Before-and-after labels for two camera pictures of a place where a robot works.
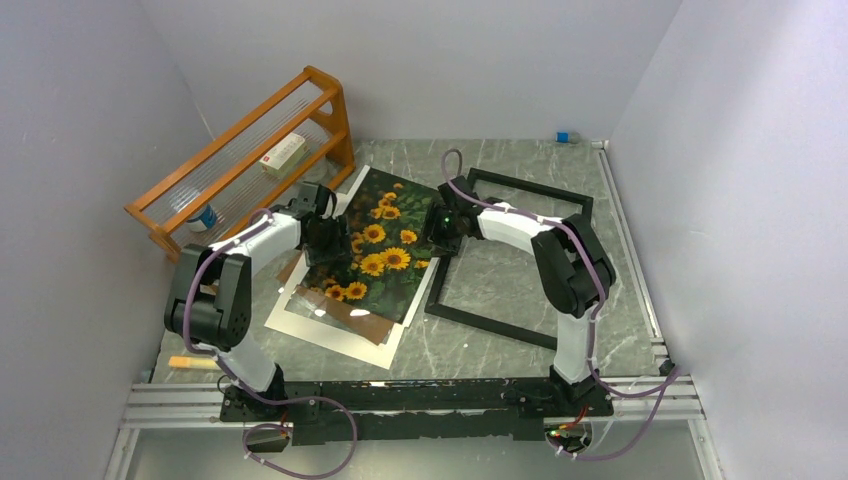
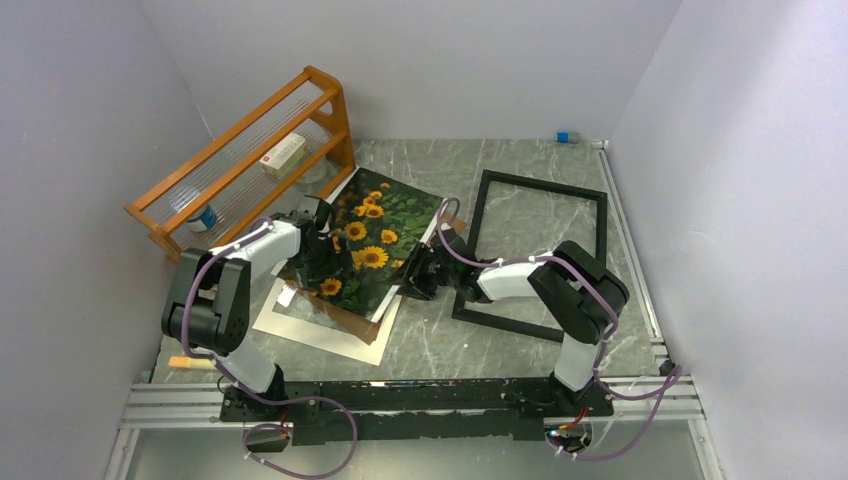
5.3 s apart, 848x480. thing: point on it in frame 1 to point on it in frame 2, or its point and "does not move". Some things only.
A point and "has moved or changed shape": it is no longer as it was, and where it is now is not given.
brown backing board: [349, 315] has moved or changed shape
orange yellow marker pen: [191, 362] does not move
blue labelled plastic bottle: [205, 221] does not move
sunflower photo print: [389, 261] does not move
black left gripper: [339, 248] to [337, 265]
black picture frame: [452, 315] has moved or changed shape
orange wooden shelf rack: [297, 137] does not move
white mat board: [347, 199] to [322, 336]
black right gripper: [443, 246] to [412, 279]
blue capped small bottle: [573, 137] does not move
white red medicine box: [285, 156] does not move
